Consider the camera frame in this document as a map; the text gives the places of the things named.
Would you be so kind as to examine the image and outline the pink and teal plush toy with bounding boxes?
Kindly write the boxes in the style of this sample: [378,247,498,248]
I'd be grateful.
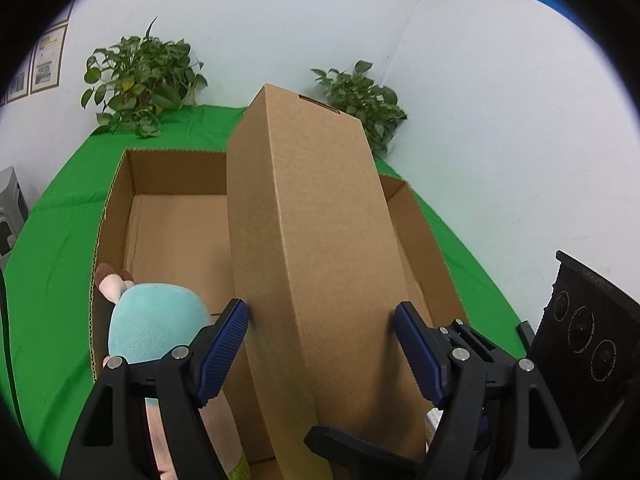
[94,263,250,479]

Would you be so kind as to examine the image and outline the green tablecloth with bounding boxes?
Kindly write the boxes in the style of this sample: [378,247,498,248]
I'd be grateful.
[0,104,526,476]

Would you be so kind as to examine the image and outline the large open cardboard tray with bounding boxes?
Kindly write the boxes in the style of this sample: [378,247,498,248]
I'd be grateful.
[90,150,466,479]

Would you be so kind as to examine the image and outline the right potted green plant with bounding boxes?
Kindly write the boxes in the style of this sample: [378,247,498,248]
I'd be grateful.
[311,60,408,159]

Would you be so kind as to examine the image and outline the potted green plant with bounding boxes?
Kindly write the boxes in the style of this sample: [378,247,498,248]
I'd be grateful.
[80,26,208,139]
[311,60,408,159]

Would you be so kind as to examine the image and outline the left potted green plant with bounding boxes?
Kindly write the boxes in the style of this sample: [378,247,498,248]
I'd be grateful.
[80,26,208,139]

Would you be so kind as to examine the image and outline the framed certificates on wall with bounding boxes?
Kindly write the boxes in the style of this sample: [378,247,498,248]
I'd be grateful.
[1,2,74,105]

